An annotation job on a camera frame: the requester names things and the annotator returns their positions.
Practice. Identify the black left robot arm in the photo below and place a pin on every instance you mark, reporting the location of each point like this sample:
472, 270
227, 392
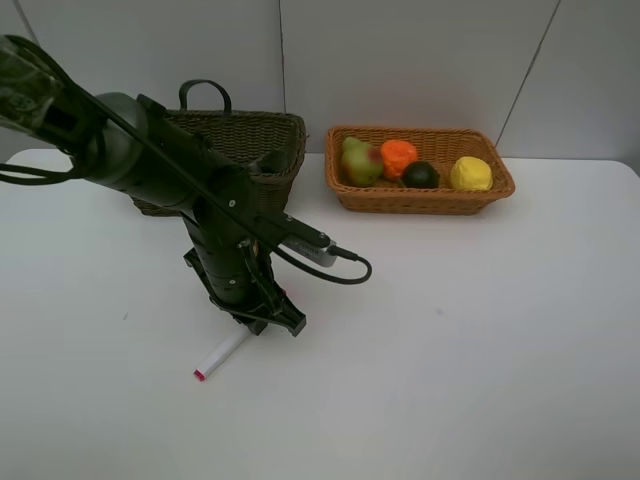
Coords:
227, 174

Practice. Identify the white marker pink caps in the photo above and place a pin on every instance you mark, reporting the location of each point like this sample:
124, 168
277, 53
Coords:
225, 348

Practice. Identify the orange tangerine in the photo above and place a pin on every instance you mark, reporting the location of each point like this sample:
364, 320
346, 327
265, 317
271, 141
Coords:
397, 156

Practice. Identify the orange wicker basket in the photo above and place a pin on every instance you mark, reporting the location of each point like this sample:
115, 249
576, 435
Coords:
441, 147

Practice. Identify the dark green pump bottle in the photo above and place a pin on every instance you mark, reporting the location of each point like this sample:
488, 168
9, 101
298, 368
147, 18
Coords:
275, 162

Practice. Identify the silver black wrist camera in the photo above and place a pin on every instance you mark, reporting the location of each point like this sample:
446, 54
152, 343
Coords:
305, 240

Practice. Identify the dark purple mangosteen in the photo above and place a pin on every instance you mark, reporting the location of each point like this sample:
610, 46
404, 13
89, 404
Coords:
420, 175

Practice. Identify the yellow lemon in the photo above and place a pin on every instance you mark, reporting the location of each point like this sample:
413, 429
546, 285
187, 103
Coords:
471, 174

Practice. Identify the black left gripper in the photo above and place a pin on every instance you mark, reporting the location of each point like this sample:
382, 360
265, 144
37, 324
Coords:
235, 270

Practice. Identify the dark brown wicker basket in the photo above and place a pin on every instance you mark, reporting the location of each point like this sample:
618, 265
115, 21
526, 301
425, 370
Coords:
272, 145

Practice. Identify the green red mango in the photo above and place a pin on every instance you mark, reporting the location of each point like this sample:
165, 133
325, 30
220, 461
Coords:
362, 163

